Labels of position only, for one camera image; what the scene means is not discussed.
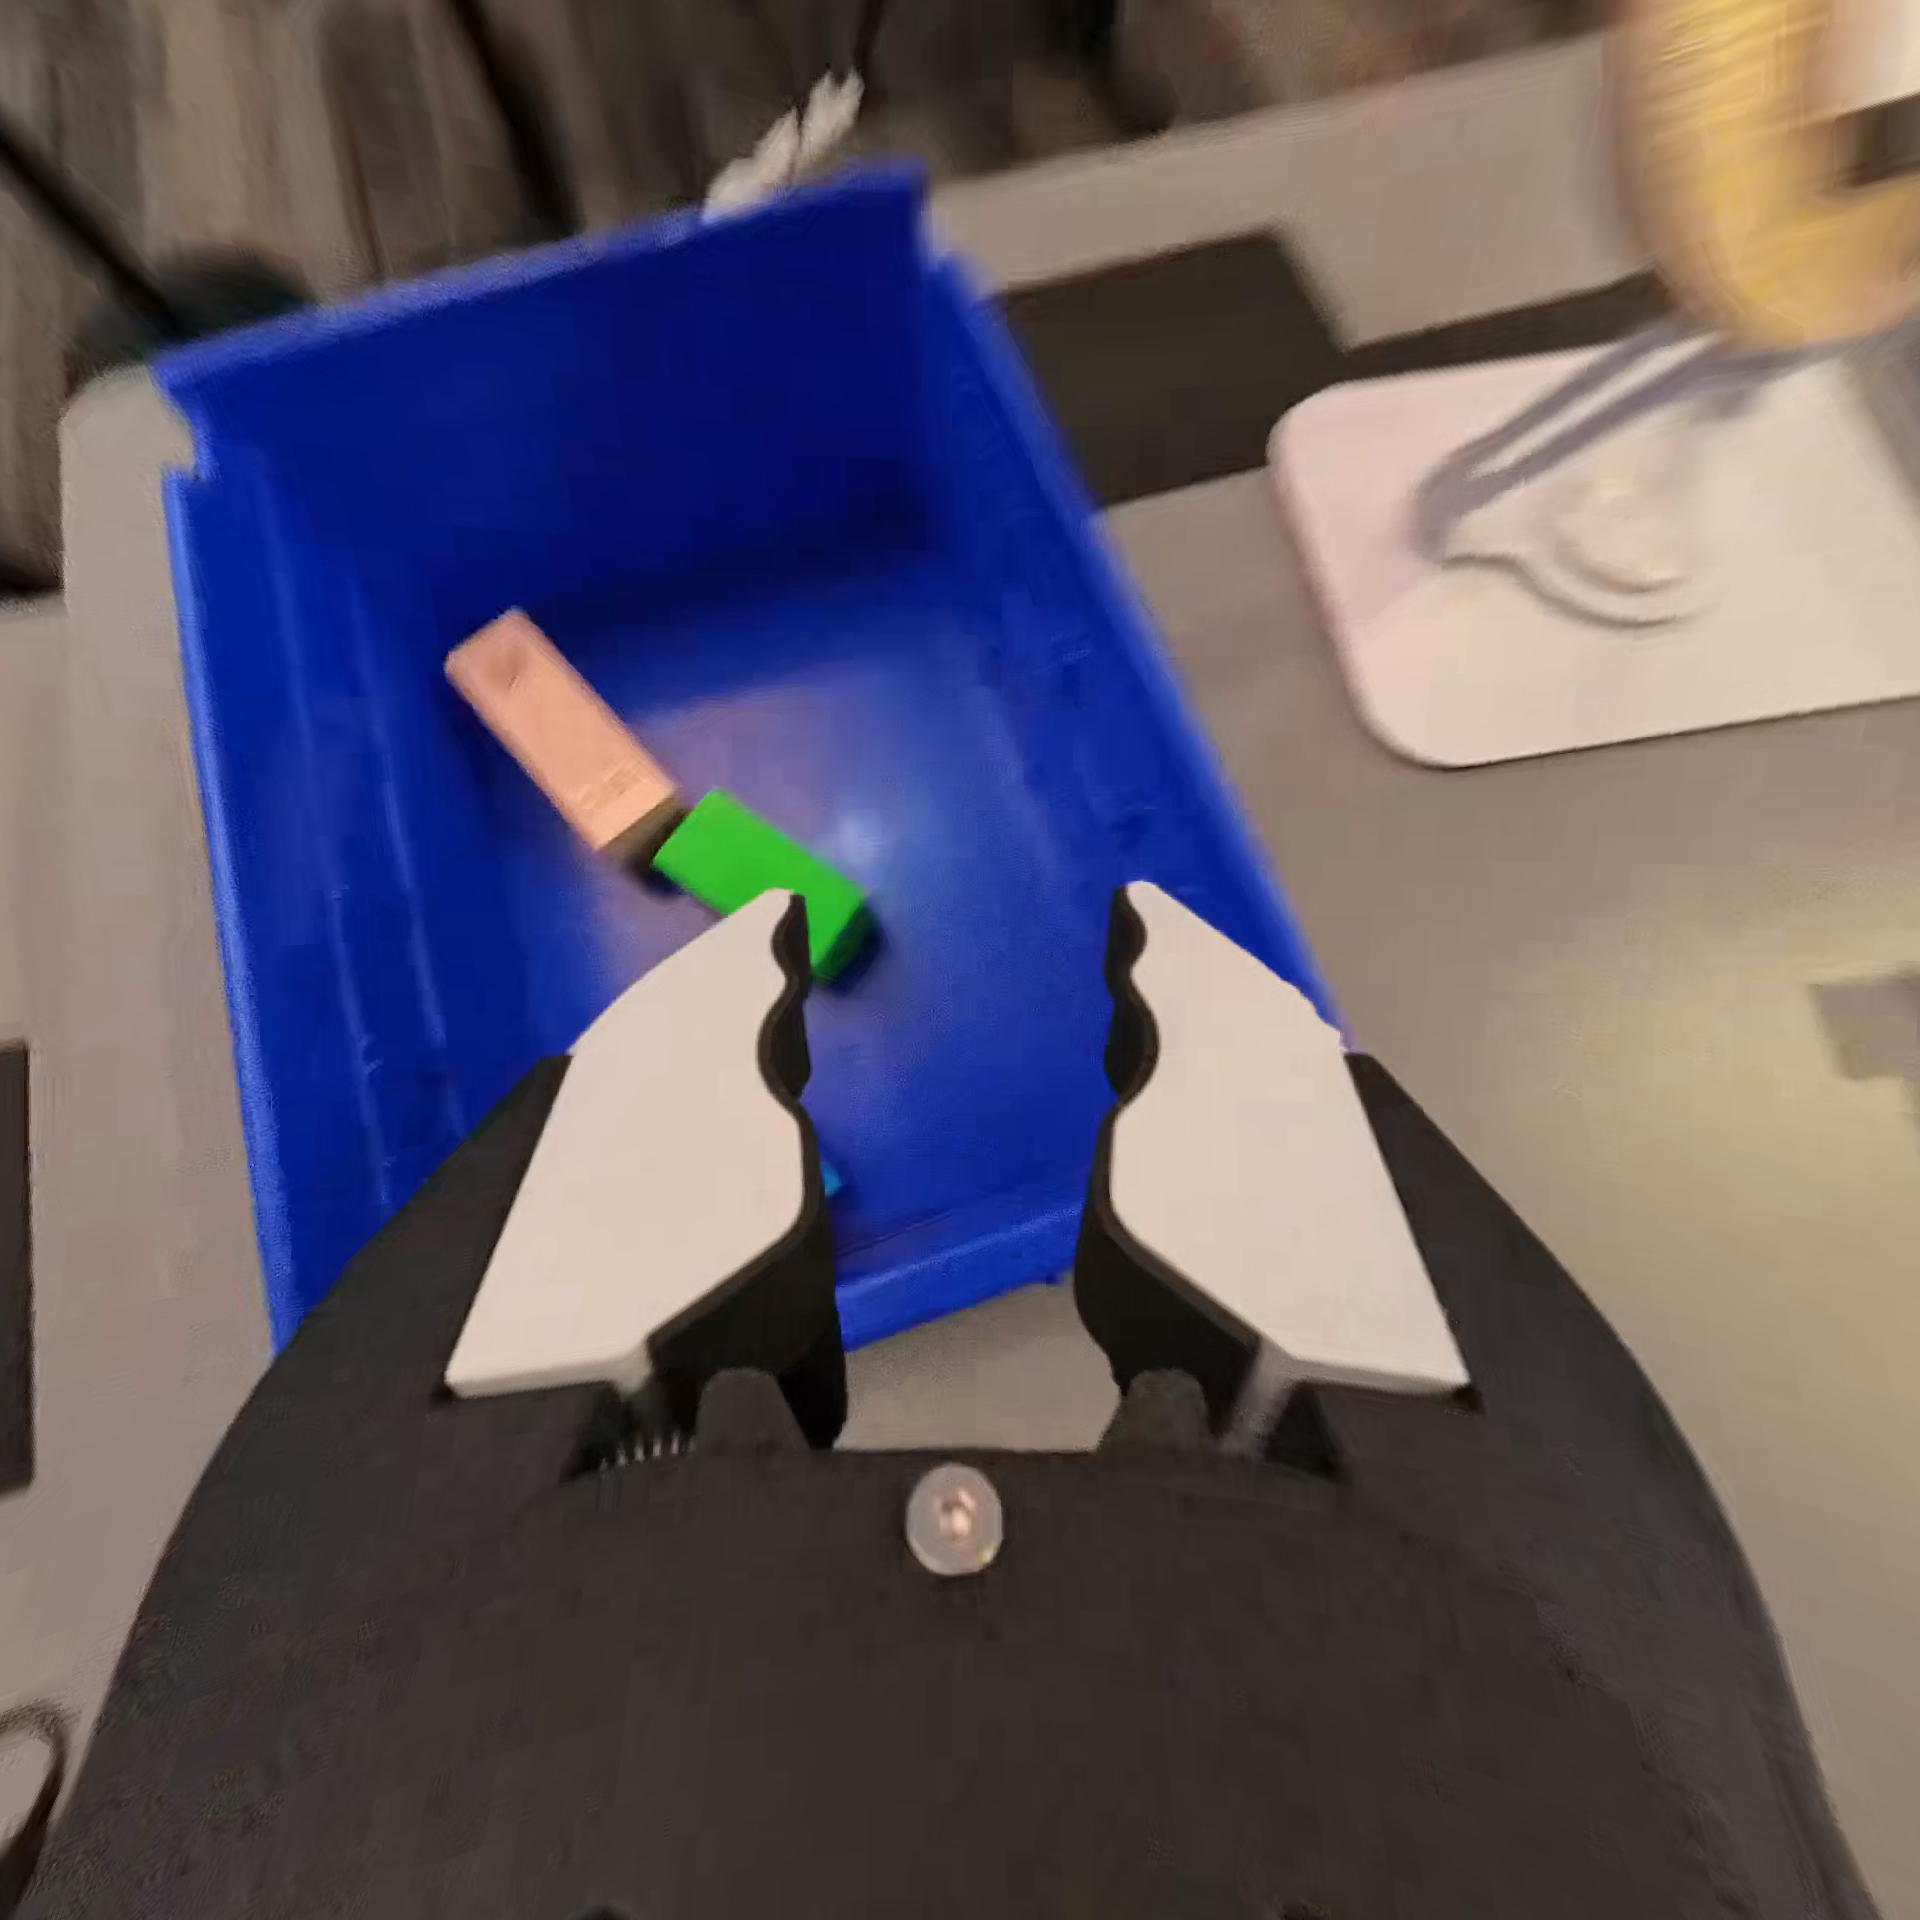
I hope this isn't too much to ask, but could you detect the natural wooden arch block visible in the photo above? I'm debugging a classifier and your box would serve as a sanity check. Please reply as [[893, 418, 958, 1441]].
[[445, 606, 681, 859]]

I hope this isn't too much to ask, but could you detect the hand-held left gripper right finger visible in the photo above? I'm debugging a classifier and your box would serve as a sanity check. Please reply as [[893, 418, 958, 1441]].
[[1072, 882, 1474, 1454]]

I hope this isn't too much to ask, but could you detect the green wooden block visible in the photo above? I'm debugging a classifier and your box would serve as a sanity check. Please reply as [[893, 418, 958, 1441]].
[[650, 789, 881, 985]]

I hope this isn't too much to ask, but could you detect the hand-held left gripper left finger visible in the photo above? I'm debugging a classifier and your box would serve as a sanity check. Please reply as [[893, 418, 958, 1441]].
[[442, 887, 849, 1449]]

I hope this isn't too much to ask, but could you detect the blue plastic bin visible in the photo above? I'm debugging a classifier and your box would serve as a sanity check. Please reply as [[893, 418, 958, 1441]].
[[149, 158, 1344, 1353]]

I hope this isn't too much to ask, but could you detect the white document stand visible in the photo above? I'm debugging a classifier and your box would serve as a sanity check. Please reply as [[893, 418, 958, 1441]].
[[1268, 0, 1920, 768]]

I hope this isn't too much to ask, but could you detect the white cable bundle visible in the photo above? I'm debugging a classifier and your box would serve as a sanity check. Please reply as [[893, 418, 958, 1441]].
[[702, 66, 867, 216]]

